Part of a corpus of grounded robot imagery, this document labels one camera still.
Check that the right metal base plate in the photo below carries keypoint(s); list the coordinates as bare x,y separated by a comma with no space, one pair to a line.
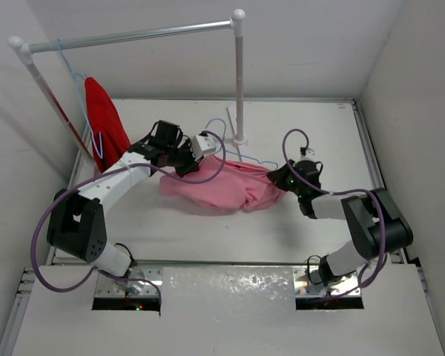
307,284

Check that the light blue hanger with shirt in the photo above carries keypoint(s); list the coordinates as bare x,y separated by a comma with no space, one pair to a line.
79,80

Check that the light blue wire hanger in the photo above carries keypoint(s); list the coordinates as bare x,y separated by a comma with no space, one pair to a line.
234,149

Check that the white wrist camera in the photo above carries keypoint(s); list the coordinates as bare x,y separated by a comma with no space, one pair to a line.
307,153
202,145

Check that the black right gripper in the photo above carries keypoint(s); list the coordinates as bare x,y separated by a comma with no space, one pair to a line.
279,178

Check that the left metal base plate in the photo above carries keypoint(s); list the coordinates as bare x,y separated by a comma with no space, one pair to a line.
137,282

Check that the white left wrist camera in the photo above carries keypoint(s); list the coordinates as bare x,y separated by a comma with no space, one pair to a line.
202,145

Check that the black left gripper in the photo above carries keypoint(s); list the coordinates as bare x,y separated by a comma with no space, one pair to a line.
190,164

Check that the red t shirt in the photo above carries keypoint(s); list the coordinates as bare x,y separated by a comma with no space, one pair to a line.
108,132

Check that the white clothes rack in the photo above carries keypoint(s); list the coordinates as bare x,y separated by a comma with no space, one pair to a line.
236,23

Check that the pink t shirt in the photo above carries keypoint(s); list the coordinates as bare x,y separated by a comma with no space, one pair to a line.
239,186

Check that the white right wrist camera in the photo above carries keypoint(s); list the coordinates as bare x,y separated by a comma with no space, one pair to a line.
307,153

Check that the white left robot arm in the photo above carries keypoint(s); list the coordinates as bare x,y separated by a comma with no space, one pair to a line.
77,224

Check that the metal base plate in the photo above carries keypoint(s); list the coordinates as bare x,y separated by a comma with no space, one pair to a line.
137,282
307,284

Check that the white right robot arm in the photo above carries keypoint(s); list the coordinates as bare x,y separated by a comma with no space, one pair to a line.
376,225

